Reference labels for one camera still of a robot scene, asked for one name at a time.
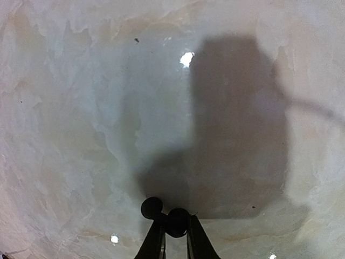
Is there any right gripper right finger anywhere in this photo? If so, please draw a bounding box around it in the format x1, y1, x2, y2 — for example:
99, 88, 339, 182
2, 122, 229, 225
187, 215, 220, 259

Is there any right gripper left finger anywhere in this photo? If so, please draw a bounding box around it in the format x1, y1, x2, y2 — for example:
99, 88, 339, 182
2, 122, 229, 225
134, 221, 166, 259

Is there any black earbud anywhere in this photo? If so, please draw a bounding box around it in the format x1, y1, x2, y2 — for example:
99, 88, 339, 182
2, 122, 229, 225
141, 197, 190, 238

